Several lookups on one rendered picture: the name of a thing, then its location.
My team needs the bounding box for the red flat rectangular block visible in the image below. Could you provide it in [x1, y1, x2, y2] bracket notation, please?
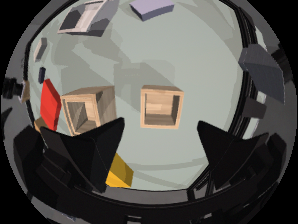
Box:
[40, 79, 61, 131]

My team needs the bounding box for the yellow block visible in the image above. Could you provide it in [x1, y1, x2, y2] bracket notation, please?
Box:
[105, 152, 133, 188]

